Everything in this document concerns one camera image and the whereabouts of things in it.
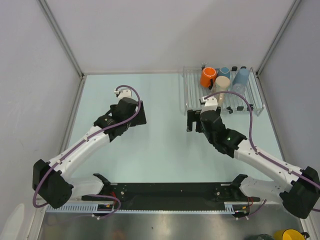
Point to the light blue cable duct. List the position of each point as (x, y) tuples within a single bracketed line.
[(88, 208)]

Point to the blue patterned mug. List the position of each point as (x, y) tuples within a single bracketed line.
[(224, 72)]

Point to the light blue plastic cup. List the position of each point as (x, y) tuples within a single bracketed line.
[(242, 77)]

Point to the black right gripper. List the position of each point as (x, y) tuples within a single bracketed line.
[(193, 116)]

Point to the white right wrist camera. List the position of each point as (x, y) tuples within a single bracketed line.
[(209, 104)]

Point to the clear plastic cup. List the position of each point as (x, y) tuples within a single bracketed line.
[(239, 89)]

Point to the orange mug black handle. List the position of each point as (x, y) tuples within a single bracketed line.
[(208, 77)]

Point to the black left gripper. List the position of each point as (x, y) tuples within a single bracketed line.
[(139, 119)]

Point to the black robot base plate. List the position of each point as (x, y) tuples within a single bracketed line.
[(178, 196)]

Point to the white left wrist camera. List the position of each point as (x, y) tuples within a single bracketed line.
[(123, 93)]

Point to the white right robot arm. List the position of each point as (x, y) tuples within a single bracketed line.
[(297, 189)]

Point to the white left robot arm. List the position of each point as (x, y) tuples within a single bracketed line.
[(53, 180)]

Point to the beige tall mug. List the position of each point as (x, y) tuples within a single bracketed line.
[(221, 84)]

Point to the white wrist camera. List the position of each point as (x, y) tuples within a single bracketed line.
[(123, 93), (209, 104)]

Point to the yellow mug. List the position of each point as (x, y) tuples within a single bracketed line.
[(290, 234)]

